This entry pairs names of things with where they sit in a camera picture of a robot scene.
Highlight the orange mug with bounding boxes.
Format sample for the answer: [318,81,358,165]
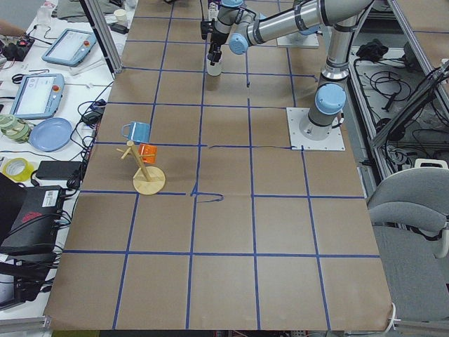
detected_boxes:
[138,143,157,164]

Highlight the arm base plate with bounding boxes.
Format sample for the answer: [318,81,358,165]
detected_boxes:
[286,107,345,151]
[276,32,319,49]

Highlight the black power adapter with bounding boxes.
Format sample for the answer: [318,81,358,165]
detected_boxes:
[35,161,81,180]

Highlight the lower teach pendant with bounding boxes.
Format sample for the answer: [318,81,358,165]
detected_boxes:
[10,74,65,119]

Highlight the upper teach pendant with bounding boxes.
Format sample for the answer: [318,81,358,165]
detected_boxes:
[41,29,97,67]

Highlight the grey cloth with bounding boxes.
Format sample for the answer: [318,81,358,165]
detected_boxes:
[56,0,86,19]

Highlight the wooden mug tree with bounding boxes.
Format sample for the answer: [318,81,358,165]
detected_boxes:
[117,140,166,195]

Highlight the green tape rolls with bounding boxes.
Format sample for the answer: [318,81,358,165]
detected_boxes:
[1,114,31,143]

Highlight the yellow tape roll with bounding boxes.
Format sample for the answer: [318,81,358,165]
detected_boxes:
[2,158,34,183]

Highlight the blue mug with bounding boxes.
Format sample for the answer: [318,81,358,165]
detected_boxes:
[121,121,151,143]

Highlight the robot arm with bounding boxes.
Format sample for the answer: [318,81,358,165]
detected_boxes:
[201,1,373,93]

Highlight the grey office chair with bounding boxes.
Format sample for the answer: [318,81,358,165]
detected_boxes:
[368,166,448,322]

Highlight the black laptop computer box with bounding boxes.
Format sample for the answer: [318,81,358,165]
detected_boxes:
[1,174,63,256]

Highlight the white ribbed mug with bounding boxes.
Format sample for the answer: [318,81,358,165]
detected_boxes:
[206,59,222,77]

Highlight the paper cup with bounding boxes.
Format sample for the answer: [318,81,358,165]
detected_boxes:
[114,8,128,26]

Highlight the blue white milk carton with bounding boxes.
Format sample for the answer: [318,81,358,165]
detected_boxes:
[208,1,220,20]

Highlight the aluminium frame post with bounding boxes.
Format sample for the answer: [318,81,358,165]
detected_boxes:
[79,0,123,74]

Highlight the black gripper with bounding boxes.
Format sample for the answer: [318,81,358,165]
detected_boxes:
[200,20,228,66]

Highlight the teach pendant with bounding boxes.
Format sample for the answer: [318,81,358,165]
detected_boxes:
[41,29,97,67]
[10,74,65,119]

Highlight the blue plate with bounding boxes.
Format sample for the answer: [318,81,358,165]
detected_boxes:
[29,117,72,152]

